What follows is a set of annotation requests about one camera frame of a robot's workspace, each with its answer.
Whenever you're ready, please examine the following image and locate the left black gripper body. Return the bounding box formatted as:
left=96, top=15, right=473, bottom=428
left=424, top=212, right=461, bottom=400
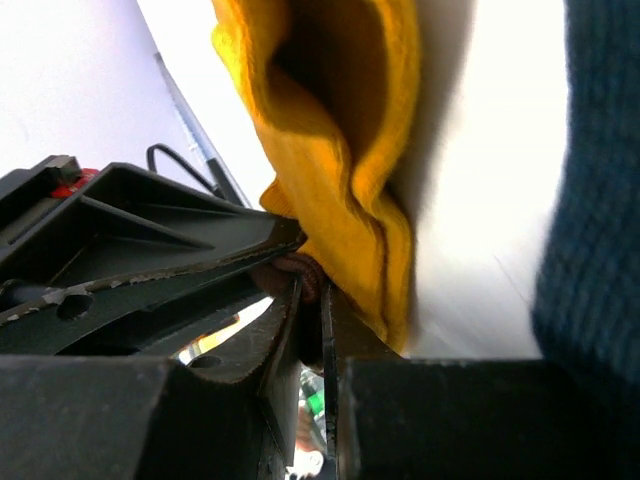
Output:
left=1, top=155, right=100, bottom=259

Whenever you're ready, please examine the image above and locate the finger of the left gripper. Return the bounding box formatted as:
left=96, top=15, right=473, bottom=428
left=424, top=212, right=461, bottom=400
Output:
left=1, top=163, right=304, bottom=355

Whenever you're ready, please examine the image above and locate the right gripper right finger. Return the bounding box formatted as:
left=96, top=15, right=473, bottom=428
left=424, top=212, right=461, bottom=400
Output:
left=320, top=285, right=639, bottom=479

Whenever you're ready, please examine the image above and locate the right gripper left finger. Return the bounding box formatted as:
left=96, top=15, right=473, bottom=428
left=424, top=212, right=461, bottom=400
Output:
left=1, top=284, right=301, bottom=479

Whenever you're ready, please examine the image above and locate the mustard yellow striped sock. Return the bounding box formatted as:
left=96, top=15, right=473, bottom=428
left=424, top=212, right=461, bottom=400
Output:
left=212, top=1, right=421, bottom=352

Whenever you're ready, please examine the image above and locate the navy blue sock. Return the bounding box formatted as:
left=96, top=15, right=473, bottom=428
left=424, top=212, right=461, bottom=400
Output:
left=532, top=1, right=639, bottom=405

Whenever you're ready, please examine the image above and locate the aluminium front rail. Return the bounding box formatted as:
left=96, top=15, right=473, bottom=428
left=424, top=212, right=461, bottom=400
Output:
left=146, top=52, right=252, bottom=209

